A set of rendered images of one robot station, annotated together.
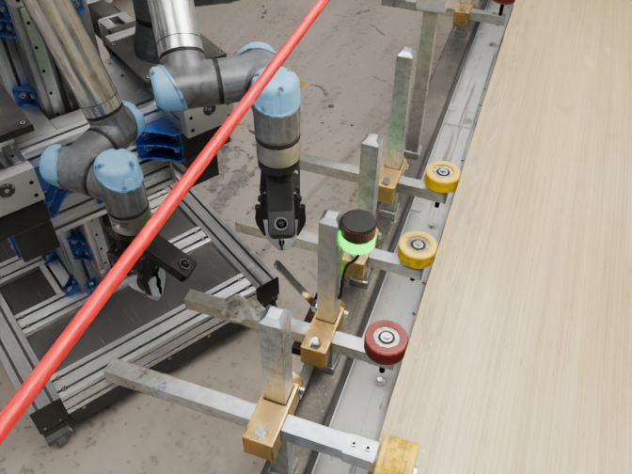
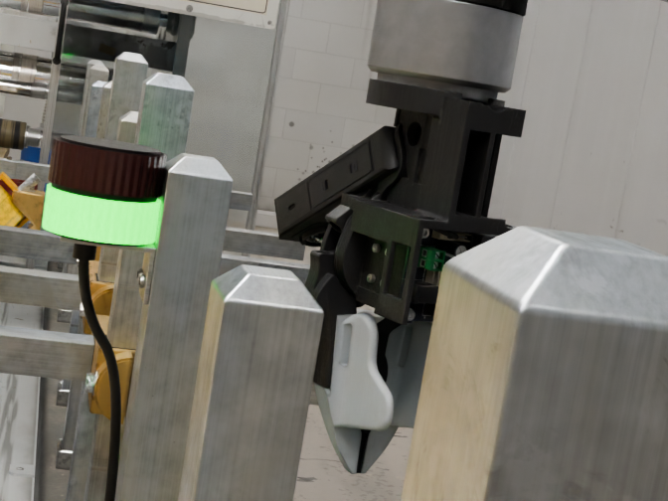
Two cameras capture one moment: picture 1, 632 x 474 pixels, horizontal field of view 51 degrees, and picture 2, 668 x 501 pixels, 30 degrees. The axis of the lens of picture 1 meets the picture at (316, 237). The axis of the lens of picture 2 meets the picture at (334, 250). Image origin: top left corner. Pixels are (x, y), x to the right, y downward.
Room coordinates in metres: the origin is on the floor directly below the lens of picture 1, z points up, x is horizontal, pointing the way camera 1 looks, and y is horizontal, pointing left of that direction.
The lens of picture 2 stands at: (1.41, -0.32, 1.19)
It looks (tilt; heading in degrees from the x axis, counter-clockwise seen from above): 8 degrees down; 147
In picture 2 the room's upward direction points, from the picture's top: 9 degrees clockwise
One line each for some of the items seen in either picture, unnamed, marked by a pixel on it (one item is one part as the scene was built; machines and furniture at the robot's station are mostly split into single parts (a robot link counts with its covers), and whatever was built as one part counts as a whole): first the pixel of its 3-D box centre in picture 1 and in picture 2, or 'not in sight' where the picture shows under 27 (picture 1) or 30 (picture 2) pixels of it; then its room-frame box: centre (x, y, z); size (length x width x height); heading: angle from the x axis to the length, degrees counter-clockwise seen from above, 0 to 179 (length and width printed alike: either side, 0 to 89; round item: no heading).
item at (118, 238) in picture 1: (134, 245); not in sight; (0.89, 0.35, 0.97); 0.09 x 0.08 x 0.12; 71
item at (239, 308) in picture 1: (243, 306); not in sight; (0.82, 0.14, 0.87); 0.09 x 0.07 x 0.02; 71
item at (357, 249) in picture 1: (357, 237); (101, 213); (0.79, -0.07, 1.10); 0.06 x 0.06 x 0.02
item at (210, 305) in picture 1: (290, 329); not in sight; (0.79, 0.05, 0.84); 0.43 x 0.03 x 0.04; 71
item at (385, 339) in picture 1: (384, 353); not in sight; (0.73, -0.13, 0.85); 0.08 x 0.08 x 0.11
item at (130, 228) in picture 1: (130, 216); not in sight; (0.89, 0.34, 1.05); 0.08 x 0.08 x 0.05
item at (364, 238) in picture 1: (358, 227); (107, 166); (0.79, -0.07, 1.13); 0.06 x 0.06 x 0.02
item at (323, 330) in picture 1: (325, 331); not in sight; (0.78, -0.02, 0.85); 0.14 x 0.06 x 0.05; 161
